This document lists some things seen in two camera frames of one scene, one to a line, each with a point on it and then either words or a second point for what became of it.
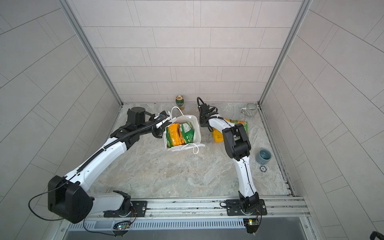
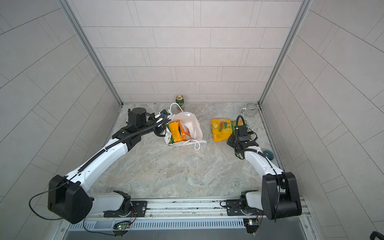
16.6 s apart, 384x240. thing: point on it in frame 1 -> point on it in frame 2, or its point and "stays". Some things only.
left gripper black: [159, 131] stays
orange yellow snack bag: [174, 134] stays
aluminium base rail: [286, 208] stays
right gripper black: [203, 121] -> [230, 141]
